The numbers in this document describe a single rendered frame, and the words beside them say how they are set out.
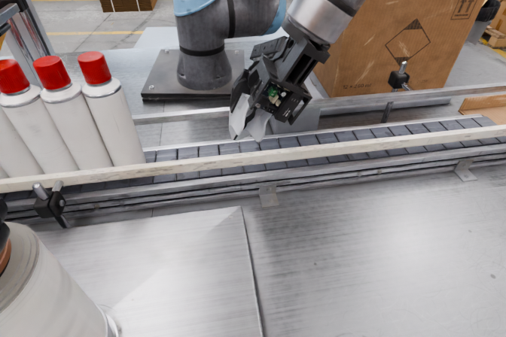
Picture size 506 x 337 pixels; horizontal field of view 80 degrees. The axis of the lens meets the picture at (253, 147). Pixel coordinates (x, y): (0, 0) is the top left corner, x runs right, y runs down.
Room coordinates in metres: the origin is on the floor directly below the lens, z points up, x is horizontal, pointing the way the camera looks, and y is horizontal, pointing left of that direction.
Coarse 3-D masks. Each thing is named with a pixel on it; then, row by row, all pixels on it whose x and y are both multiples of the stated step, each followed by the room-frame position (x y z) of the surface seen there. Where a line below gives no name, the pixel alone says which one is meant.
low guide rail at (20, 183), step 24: (336, 144) 0.39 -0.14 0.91; (360, 144) 0.39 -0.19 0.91; (384, 144) 0.40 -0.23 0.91; (408, 144) 0.41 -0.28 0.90; (96, 168) 0.33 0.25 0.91; (120, 168) 0.33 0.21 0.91; (144, 168) 0.34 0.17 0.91; (168, 168) 0.34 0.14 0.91; (192, 168) 0.35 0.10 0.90; (0, 192) 0.30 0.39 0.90
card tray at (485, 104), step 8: (480, 96) 0.62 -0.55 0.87; (488, 96) 0.62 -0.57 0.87; (496, 96) 0.63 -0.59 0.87; (504, 96) 0.63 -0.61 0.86; (464, 104) 0.62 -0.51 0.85; (472, 104) 0.62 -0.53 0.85; (480, 104) 0.62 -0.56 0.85; (488, 104) 0.63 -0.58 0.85; (496, 104) 0.63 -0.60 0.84; (504, 104) 0.63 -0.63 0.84; (464, 112) 0.61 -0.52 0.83; (472, 112) 0.61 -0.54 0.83; (480, 112) 0.61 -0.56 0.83; (488, 112) 0.61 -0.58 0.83; (496, 112) 0.61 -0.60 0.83; (504, 112) 0.61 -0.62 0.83; (496, 120) 0.57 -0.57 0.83; (504, 120) 0.57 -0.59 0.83
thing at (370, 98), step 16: (352, 96) 0.47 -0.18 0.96; (368, 96) 0.47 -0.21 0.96; (384, 96) 0.47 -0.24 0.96; (400, 96) 0.48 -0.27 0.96; (416, 96) 0.48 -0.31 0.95; (432, 96) 0.49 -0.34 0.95; (176, 112) 0.42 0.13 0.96; (192, 112) 0.42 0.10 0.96; (208, 112) 0.42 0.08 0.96; (224, 112) 0.43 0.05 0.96
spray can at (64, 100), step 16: (32, 64) 0.35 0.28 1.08; (48, 64) 0.35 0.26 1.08; (48, 80) 0.34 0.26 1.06; (64, 80) 0.35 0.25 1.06; (48, 96) 0.34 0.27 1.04; (64, 96) 0.34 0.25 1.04; (80, 96) 0.36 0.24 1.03; (64, 112) 0.34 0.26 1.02; (80, 112) 0.35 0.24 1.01; (64, 128) 0.34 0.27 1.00; (80, 128) 0.34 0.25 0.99; (96, 128) 0.36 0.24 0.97; (80, 144) 0.34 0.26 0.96; (96, 144) 0.35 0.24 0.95; (80, 160) 0.34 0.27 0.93; (96, 160) 0.34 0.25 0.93
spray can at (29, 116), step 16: (0, 64) 0.35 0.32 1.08; (16, 64) 0.35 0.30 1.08; (0, 80) 0.33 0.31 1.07; (16, 80) 0.34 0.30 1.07; (0, 96) 0.34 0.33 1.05; (16, 96) 0.34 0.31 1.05; (32, 96) 0.34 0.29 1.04; (16, 112) 0.33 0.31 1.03; (32, 112) 0.33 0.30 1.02; (48, 112) 0.35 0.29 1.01; (16, 128) 0.33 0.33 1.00; (32, 128) 0.33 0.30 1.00; (48, 128) 0.34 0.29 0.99; (32, 144) 0.33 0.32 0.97; (48, 144) 0.33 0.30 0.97; (64, 144) 0.35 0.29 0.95; (48, 160) 0.33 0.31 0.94; (64, 160) 0.34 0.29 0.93
